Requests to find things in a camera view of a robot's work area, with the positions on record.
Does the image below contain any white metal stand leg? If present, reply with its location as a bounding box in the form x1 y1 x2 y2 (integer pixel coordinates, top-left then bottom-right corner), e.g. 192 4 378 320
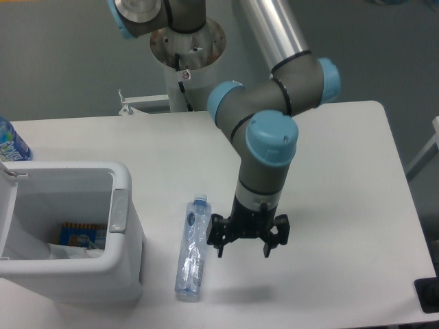
405 117 438 182

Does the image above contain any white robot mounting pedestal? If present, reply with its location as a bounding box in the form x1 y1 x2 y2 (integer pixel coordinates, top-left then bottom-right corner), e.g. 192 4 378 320
150 18 226 112

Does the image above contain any black clamp at table edge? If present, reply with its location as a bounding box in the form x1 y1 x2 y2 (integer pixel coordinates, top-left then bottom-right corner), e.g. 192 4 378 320
414 277 438 314

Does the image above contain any white metal bracket frame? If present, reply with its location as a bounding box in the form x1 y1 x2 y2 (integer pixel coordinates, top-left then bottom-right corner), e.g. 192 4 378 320
118 89 170 116

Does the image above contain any black cable on pedestal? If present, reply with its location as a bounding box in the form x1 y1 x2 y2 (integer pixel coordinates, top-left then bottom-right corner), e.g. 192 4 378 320
174 53 193 112

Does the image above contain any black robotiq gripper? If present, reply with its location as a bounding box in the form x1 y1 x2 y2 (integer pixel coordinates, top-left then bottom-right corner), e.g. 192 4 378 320
206 197 290 258

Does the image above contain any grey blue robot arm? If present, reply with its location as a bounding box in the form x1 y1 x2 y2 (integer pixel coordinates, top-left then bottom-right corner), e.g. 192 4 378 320
108 1 341 255

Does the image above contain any blue labelled water bottle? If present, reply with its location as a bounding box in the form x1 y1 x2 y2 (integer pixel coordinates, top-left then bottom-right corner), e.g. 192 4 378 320
1 117 33 162

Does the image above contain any white plastic trash can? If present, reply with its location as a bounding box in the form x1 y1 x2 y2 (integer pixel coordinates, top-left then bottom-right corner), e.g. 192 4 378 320
1 161 144 303

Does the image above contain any crushed clear plastic bottle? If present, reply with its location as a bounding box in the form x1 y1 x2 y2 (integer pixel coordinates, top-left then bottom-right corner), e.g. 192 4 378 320
174 194 211 301

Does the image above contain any white paper wrapper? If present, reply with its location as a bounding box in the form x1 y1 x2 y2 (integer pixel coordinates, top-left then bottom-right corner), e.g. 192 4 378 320
48 243 104 260

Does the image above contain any blue orange snack packet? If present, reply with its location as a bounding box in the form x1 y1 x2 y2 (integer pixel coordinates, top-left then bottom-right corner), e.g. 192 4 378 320
59 222 107 249

